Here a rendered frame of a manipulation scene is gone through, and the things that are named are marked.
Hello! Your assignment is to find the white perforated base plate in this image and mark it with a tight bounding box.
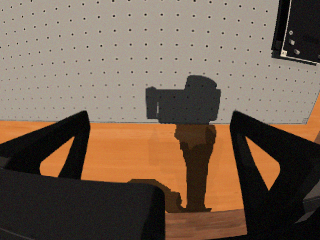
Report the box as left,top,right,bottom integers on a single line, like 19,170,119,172
0,0,320,125

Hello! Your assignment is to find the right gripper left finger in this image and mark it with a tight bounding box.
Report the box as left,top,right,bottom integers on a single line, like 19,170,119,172
0,111,91,179

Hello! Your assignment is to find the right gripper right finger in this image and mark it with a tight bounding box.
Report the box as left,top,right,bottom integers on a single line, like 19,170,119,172
229,111,320,234

